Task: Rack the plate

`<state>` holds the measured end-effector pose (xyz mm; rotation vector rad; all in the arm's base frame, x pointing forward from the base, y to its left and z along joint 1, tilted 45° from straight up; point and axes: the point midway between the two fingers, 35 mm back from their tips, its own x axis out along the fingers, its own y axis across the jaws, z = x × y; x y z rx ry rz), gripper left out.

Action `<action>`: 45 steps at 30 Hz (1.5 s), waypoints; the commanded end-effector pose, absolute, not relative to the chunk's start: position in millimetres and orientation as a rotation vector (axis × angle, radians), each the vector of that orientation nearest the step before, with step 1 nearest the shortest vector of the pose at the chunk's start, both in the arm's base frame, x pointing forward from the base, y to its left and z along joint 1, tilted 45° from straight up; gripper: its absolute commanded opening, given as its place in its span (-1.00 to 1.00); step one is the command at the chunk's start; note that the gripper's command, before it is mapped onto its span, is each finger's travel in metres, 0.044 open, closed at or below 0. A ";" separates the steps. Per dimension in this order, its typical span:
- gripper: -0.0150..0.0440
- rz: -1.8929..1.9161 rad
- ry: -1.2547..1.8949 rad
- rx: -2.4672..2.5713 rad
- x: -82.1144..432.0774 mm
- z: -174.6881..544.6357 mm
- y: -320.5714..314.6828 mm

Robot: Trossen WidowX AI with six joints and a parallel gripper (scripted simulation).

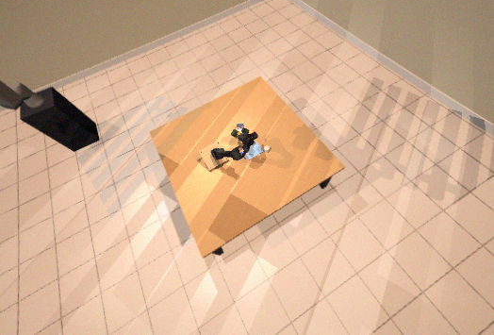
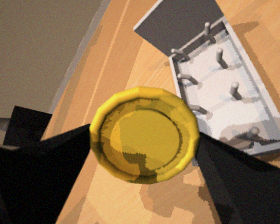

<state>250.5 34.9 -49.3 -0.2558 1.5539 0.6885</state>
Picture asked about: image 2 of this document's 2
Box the yellow round plate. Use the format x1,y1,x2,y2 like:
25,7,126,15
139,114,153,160
89,86,200,185

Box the white dish rack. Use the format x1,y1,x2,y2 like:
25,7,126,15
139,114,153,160
133,0,280,157

